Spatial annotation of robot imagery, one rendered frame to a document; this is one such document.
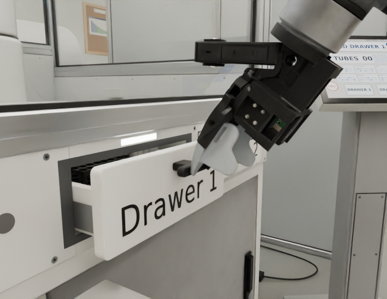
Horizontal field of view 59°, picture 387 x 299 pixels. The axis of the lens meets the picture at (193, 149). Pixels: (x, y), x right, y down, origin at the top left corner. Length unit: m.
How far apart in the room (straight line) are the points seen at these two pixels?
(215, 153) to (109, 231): 0.15
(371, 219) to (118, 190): 1.21
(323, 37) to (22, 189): 0.35
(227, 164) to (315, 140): 1.72
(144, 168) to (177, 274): 0.34
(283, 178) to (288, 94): 1.84
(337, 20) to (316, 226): 1.94
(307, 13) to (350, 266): 1.27
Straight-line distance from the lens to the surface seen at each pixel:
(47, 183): 0.44
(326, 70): 0.39
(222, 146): 0.42
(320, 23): 0.37
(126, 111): 0.51
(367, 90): 1.29
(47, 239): 0.46
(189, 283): 0.78
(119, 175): 0.41
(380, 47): 1.46
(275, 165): 2.23
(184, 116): 0.62
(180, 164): 0.48
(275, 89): 0.40
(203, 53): 0.44
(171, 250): 0.69
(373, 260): 1.58
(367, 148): 1.41
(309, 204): 2.22
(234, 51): 0.42
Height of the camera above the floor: 1.02
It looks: 11 degrees down
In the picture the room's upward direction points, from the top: straight up
